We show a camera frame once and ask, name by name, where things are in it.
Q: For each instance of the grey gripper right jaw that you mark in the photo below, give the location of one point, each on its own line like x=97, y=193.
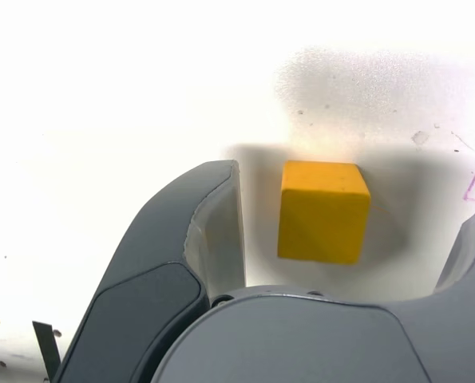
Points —
x=301, y=343

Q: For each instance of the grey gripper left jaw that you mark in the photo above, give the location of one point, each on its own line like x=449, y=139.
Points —
x=149, y=247

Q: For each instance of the yellow cube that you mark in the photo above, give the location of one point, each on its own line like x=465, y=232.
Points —
x=321, y=223

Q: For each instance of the black tape strip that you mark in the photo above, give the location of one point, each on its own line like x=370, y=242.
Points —
x=47, y=347

